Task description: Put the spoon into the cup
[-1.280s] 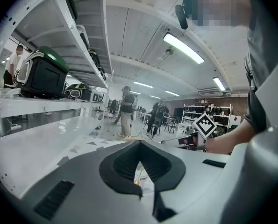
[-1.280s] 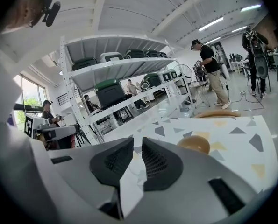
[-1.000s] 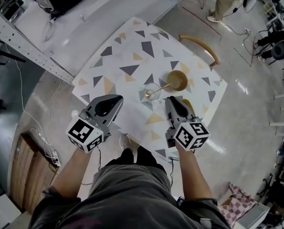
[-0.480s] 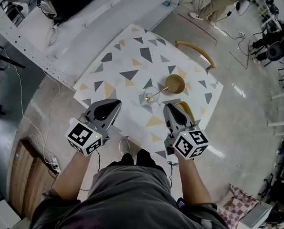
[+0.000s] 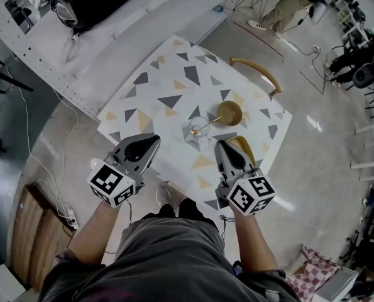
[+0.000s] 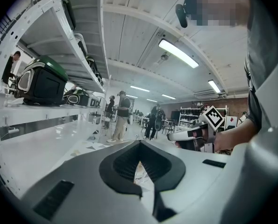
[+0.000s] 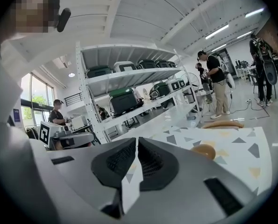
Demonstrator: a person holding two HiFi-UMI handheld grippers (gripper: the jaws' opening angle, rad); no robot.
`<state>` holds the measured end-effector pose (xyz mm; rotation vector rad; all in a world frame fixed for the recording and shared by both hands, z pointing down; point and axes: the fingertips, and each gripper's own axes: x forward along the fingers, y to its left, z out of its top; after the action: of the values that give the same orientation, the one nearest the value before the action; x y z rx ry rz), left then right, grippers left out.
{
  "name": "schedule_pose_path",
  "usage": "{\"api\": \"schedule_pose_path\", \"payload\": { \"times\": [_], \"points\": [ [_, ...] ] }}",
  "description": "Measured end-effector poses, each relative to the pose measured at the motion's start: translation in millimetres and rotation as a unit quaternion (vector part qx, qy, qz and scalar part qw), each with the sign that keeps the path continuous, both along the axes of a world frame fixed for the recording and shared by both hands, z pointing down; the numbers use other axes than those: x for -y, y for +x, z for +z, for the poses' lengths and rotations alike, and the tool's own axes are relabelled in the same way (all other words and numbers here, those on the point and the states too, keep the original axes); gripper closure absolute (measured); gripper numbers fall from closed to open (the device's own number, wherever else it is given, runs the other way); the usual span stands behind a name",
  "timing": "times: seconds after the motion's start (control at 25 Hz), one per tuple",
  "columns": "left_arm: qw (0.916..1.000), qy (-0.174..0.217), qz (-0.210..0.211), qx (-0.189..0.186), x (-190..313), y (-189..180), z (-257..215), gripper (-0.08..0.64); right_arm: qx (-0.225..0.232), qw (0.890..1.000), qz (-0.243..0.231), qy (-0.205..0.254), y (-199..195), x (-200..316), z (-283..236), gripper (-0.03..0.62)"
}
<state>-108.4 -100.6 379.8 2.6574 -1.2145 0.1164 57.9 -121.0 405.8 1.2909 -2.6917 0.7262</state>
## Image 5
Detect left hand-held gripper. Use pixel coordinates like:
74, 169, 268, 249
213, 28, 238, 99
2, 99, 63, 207
86, 134, 161, 209

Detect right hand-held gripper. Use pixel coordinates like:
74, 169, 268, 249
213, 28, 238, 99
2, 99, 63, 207
214, 140, 276, 216

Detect clear drinking glass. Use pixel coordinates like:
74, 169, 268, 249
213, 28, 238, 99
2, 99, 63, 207
188, 115, 212, 143

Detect small gold spoon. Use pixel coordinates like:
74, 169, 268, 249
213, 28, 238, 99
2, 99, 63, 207
190, 115, 224, 136

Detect person's left forearm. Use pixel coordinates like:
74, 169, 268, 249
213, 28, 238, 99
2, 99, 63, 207
69, 201, 121, 266

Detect person's right forearm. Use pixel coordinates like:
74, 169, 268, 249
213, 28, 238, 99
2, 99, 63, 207
230, 206, 278, 275

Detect round gold bowl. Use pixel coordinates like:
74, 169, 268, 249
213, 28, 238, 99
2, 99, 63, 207
217, 100, 243, 127

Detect white triangle patterned table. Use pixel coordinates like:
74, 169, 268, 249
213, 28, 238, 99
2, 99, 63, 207
97, 35, 294, 212

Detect person's left white shoe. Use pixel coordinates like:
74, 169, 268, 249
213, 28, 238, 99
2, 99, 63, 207
155, 186, 172, 206

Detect person's black shorts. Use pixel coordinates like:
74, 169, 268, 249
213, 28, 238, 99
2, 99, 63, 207
139, 198, 219, 229

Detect curved wooden chair back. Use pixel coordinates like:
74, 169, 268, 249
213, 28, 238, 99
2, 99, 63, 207
229, 57, 283, 97

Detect white power strip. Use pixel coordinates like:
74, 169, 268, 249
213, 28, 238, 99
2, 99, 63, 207
65, 208, 80, 229

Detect person's grey shirt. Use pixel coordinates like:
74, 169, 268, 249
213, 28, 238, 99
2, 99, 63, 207
38, 218, 299, 302

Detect white perforated metal rack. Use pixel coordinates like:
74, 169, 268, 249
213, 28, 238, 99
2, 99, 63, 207
0, 0, 101, 122

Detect pink checkered cloth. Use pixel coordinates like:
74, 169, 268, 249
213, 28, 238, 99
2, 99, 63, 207
285, 245, 341, 301

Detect black bulky equipment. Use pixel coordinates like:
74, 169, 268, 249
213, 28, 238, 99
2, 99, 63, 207
50, 0, 145, 33

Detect white box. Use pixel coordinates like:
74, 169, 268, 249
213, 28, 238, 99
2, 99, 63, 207
315, 267, 359, 302

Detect white frame chair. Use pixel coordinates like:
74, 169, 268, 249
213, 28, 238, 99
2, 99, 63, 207
349, 123, 374, 182

